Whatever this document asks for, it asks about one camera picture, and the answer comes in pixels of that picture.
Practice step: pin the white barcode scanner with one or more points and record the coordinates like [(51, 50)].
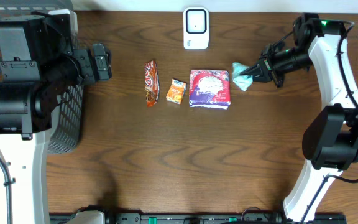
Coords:
[(195, 28)]

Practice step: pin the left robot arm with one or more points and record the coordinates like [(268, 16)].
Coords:
[(42, 74)]

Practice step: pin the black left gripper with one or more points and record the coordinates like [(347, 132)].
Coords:
[(86, 66)]

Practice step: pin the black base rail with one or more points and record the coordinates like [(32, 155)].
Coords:
[(255, 217)]

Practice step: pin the grey plastic mesh basket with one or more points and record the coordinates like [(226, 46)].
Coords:
[(66, 119)]

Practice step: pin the red purple snack bag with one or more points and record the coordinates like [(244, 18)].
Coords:
[(209, 89)]

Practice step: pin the small orange snack box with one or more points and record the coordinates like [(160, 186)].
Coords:
[(176, 91)]

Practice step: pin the teal white snack packet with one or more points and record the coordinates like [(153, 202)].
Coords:
[(242, 81)]

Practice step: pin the orange brown snack bar wrapper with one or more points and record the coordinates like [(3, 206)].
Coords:
[(152, 87)]

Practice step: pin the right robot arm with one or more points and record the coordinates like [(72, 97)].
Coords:
[(330, 143)]

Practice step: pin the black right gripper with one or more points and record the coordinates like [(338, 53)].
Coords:
[(265, 66)]

